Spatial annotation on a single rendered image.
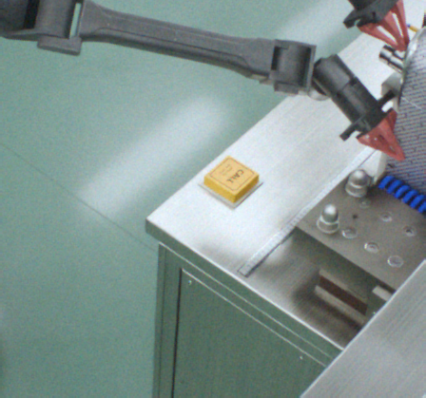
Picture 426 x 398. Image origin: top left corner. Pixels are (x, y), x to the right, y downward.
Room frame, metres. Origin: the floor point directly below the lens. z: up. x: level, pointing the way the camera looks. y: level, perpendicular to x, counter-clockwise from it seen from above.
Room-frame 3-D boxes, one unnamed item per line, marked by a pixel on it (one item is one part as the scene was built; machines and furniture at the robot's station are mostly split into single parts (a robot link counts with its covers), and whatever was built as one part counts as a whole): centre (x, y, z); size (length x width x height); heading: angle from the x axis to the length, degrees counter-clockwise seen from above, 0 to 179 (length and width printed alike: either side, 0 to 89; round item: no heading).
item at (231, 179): (1.41, -0.03, 0.91); 0.07 x 0.07 x 0.02; 55
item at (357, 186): (1.30, -0.23, 1.05); 0.04 x 0.04 x 0.04
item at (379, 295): (1.08, -0.30, 0.96); 0.10 x 0.03 x 0.11; 55
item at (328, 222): (1.22, -0.18, 1.05); 0.04 x 0.04 x 0.04
